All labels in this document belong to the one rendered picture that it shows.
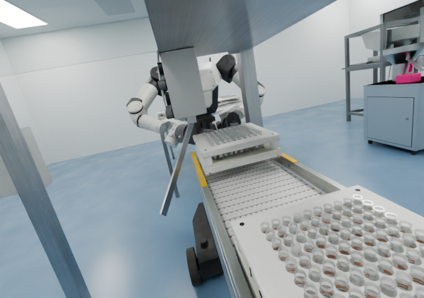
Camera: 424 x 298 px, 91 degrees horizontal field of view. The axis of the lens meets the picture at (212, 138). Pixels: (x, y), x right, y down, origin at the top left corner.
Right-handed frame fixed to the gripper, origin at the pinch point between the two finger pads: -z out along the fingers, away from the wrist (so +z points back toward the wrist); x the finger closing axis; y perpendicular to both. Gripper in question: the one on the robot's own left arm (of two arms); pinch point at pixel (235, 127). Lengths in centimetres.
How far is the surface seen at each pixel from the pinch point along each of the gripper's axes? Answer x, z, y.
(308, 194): 11.7, -39.2, -9.4
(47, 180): 8, 3, 84
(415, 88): 19, 117, -197
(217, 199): 11.5, -33.5, 12.3
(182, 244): 91, 54, 48
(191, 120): -8.6, -16.9, 15.8
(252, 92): -12.5, 7.4, -10.6
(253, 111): -4.2, 7.6, -10.2
